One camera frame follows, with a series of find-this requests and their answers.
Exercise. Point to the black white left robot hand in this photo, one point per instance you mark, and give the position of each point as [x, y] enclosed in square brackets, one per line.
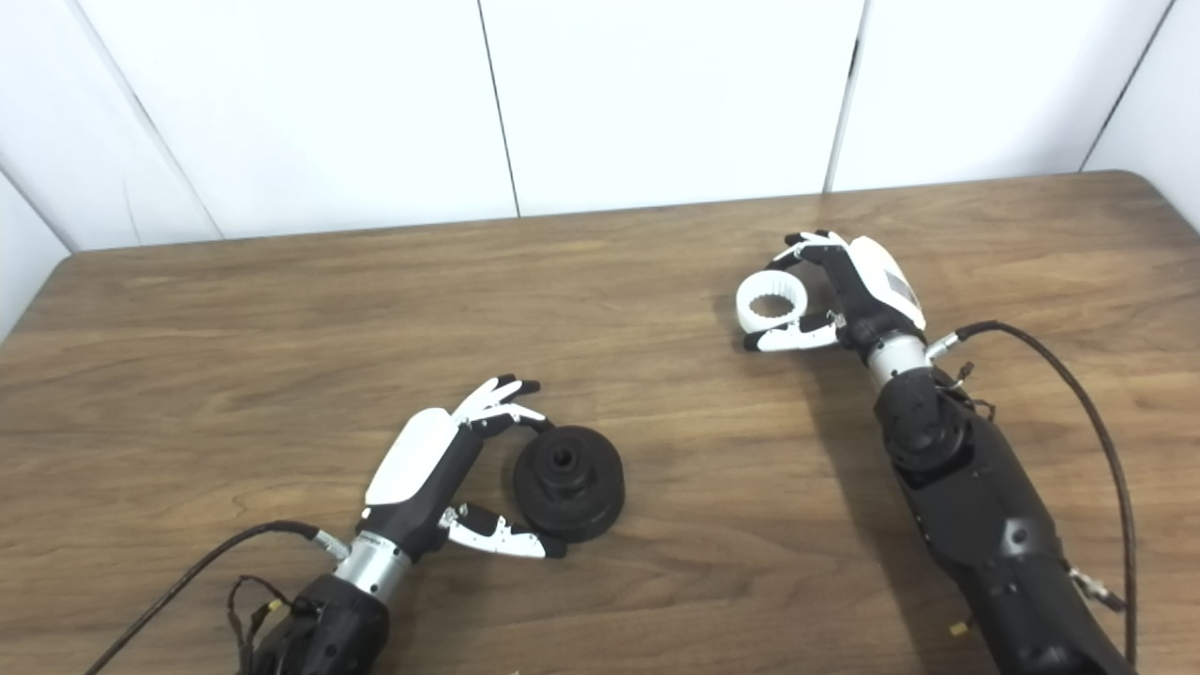
[412, 459]

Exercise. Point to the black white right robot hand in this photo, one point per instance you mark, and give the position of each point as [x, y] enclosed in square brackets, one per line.
[872, 291]

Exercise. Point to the round black stepped part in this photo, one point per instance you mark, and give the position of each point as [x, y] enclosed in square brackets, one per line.
[581, 497]

